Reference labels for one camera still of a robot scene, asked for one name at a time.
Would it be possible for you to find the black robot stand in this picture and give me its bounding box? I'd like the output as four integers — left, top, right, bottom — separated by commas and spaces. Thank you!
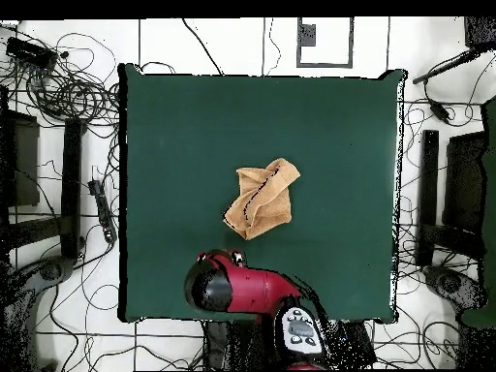
202, 320, 280, 371

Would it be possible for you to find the black rod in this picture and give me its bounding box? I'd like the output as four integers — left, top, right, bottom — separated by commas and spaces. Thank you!
411, 47, 483, 85

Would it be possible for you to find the dark green table cloth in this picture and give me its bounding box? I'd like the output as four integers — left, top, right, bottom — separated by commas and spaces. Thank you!
117, 62, 406, 325

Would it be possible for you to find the black flat box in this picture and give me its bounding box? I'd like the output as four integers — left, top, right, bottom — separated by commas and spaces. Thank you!
0, 109, 41, 208

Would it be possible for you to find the black flat panel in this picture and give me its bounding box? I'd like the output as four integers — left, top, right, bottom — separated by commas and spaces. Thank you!
442, 130, 488, 235

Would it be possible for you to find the grey wheeled stand base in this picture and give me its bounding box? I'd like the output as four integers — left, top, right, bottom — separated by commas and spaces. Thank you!
0, 254, 77, 371
421, 263, 487, 313

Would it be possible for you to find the tangled black cable bundle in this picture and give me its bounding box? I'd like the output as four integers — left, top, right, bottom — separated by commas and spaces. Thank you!
0, 22, 121, 129

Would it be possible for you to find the grey floor outlet frame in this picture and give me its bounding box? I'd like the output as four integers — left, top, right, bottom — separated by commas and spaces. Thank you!
295, 15, 355, 70

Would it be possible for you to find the black square box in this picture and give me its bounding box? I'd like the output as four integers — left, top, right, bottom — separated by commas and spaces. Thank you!
463, 15, 496, 50

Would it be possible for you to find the black electronics box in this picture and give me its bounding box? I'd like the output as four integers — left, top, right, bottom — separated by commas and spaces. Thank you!
5, 36, 58, 70

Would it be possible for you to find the black power adapter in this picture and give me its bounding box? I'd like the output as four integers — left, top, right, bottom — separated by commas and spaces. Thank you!
428, 99, 452, 126

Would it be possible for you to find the black power strip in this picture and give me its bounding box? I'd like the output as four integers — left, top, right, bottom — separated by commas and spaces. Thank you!
87, 178, 118, 244
336, 320, 378, 368

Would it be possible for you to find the long black bar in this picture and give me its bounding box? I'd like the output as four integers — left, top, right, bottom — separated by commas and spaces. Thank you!
416, 129, 441, 267
59, 116, 87, 260

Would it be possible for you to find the yellow terry towel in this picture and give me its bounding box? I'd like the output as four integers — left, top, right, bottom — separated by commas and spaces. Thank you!
222, 157, 302, 241

